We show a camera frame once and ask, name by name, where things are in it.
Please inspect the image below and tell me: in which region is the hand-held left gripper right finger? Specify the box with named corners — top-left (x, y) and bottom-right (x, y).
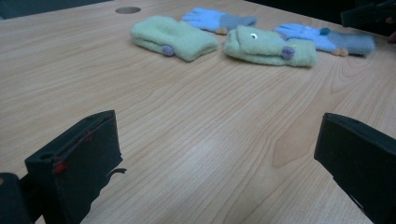
top-left (313, 112), bottom-right (396, 224)

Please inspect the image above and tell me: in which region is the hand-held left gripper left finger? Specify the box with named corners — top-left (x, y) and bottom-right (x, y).
top-left (24, 109), bottom-right (127, 224)

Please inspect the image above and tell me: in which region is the blue and gray glove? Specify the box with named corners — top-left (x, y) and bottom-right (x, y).
top-left (274, 22), bottom-right (376, 58)
top-left (181, 7), bottom-right (259, 35)

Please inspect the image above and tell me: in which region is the light green sock with eye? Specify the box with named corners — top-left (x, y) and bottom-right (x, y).
top-left (223, 25), bottom-right (318, 68)

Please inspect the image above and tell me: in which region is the green fuzzy glove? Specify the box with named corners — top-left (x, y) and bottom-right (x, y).
top-left (130, 15), bottom-right (220, 63)

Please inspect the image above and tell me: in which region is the round gray table grommet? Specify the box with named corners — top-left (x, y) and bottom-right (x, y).
top-left (114, 6), bottom-right (142, 15)

